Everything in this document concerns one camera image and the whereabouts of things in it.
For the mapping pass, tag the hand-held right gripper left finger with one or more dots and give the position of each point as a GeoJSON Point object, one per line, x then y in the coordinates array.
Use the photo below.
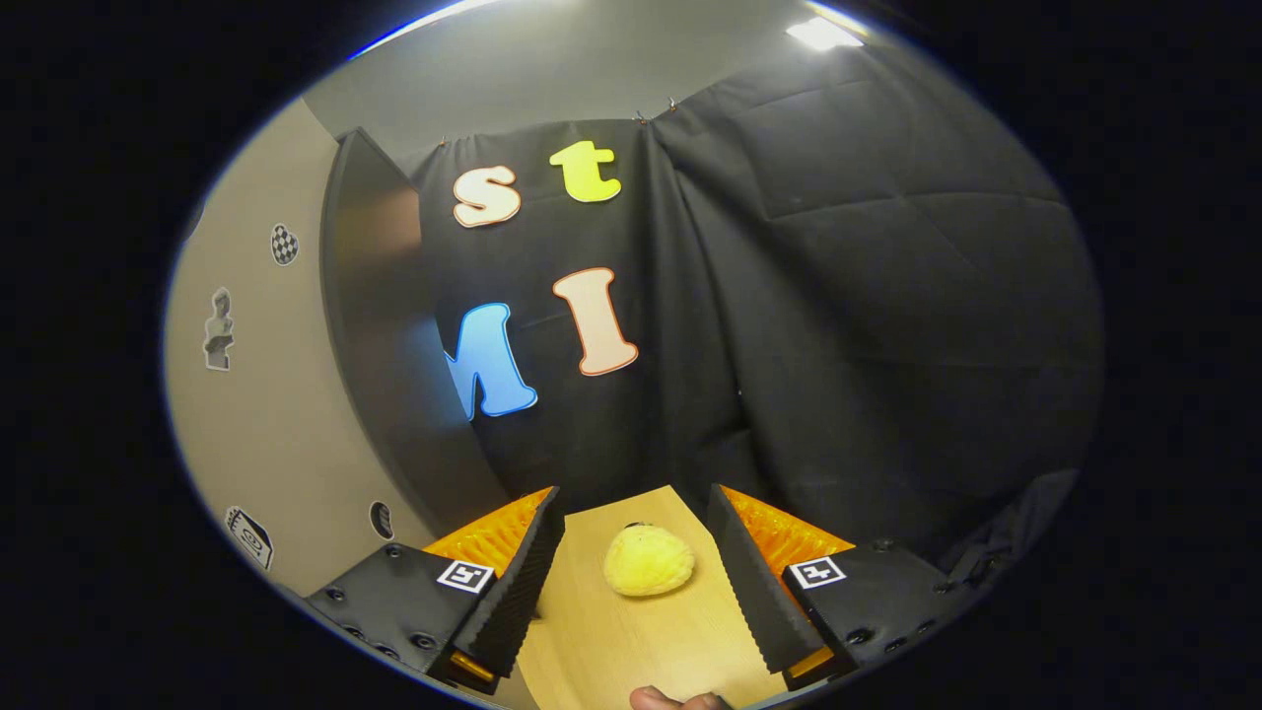
{"type": "Point", "coordinates": [518, 582]}

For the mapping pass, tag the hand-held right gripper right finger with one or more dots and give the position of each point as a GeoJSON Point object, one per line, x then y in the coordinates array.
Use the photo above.
{"type": "Point", "coordinates": [754, 582]}

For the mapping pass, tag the dark grey cabinet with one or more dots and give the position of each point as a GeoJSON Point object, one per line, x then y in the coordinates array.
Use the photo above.
{"type": "Point", "coordinates": [394, 325]}

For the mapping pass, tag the yellow plush ball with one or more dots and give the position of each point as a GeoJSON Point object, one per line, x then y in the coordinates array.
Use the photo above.
{"type": "Point", "coordinates": [648, 562]}

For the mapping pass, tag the black backdrop cloth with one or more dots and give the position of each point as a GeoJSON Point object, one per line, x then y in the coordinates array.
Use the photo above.
{"type": "Point", "coordinates": [838, 296]}

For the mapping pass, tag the small ceiling light panel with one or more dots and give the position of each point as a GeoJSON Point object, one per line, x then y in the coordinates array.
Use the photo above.
{"type": "Point", "coordinates": [823, 33]}

